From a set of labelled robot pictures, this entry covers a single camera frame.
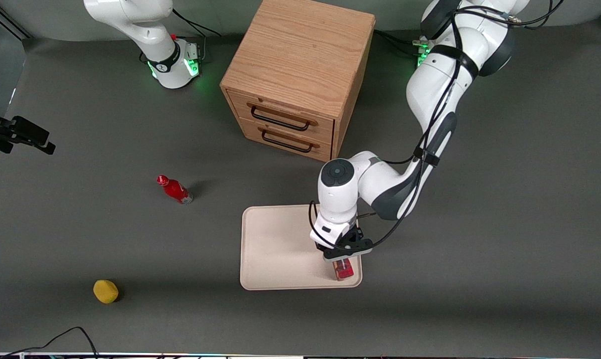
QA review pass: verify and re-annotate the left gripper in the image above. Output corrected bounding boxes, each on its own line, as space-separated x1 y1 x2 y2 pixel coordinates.
309 213 373 272

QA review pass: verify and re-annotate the black base cable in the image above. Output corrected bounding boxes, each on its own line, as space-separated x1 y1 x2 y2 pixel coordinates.
172 9 222 38
374 30 421 56

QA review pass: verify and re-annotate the wooden drawer front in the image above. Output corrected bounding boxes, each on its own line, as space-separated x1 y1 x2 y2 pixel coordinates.
241 119 331 163
227 90 335 145

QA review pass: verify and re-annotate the red tartan cookie box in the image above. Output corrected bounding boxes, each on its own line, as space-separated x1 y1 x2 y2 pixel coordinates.
332 258 355 281

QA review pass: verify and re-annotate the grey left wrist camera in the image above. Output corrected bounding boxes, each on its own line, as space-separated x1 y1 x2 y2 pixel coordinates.
323 243 373 263

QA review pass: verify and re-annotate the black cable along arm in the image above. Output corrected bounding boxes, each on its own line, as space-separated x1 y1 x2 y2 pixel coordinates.
308 0 565 252

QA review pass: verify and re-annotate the red plastic bottle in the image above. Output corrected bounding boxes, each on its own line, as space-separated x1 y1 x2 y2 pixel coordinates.
156 175 193 205

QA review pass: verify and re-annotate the black loose cable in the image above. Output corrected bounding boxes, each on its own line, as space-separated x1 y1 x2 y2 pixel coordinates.
1 327 99 359

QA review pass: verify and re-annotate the yellow lemon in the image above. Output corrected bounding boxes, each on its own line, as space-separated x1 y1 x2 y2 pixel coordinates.
93 280 119 304

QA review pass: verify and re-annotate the black metal drawer handle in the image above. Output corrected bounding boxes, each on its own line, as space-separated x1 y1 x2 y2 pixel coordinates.
247 102 317 132
258 127 318 153

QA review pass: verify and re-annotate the wooden two-drawer cabinet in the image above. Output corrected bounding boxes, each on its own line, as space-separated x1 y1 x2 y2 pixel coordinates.
220 0 376 163

